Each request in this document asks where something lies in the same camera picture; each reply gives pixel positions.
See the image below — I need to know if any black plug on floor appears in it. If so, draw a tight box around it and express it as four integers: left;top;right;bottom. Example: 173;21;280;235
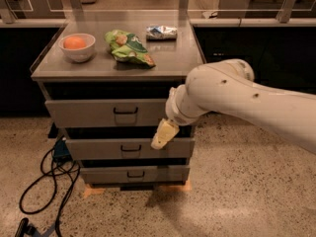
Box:
15;217;37;237

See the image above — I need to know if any grey bottom drawer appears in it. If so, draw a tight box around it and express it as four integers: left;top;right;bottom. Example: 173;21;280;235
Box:
81;165;190;184

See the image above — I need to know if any grey middle drawer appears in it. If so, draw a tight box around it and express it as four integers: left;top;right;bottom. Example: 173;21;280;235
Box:
66;138;195;160

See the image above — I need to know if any grey drawer cabinet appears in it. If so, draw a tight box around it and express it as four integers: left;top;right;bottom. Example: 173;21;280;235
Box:
33;22;201;187

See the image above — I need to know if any orange fruit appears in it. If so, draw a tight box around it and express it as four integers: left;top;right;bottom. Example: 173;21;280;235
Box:
63;36;86;49

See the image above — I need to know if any blue power box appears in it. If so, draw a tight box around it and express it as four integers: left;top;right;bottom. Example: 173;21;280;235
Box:
53;139;71;161

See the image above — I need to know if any silver blue snack bag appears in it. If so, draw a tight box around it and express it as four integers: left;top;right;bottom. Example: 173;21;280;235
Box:
146;26;178;40

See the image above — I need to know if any grey top drawer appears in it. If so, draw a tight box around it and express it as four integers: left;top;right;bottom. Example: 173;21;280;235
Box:
45;99;166;128

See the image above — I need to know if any grey drawer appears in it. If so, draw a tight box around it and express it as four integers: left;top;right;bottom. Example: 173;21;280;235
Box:
66;138;195;160
45;99;166;128
81;165;190;184

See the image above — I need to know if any white ceramic bowl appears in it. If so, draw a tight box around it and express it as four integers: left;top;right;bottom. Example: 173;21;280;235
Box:
58;34;96;62

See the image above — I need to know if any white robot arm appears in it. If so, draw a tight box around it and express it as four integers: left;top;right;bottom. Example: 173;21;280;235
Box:
151;59;316;153

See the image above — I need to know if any green chip bag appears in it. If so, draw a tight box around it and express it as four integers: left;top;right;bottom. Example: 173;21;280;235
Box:
104;30;155;68

